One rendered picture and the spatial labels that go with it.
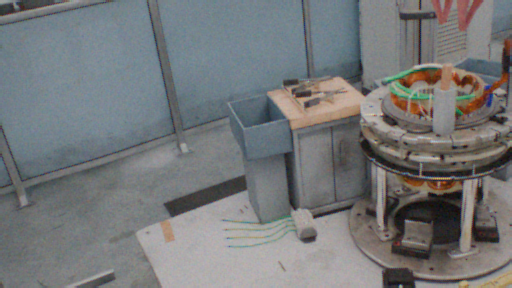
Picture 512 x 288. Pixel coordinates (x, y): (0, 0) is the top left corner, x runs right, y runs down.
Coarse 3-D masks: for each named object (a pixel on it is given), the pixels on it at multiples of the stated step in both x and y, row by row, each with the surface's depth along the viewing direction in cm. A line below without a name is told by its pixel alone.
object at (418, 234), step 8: (408, 216) 114; (408, 224) 113; (416, 224) 112; (424, 224) 111; (432, 224) 111; (408, 232) 114; (416, 232) 113; (424, 232) 112; (408, 240) 112; (416, 240) 112; (424, 240) 112; (416, 248) 112; (424, 248) 111
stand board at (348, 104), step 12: (324, 84) 135; (336, 84) 134; (348, 84) 133; (276, 96) 132; (312, 96) 129; (336, 96) 127; (348, 96) 126; (360, 96) 126; (288, 108) 124; (312, 108) 123; (324, 108) 122; (336, 108) 121; (348, 108) 121; (300, 120) 119; (312, 120) 120; (324, 120) 121
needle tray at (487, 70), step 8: (456, 64) 137; (464, 64) 139; (472, 64) 140; (480, 64) 138; (488, 64) 137; (496, 64) 135; (472, 72) 141; (480, 72) 139; (488, 72) 137; (496, 72) 136; (488, 80) 127; (496, 80) 126; (504, 88) 125; (504, 168) 135; (496, 176) 138; (504, 176) 136
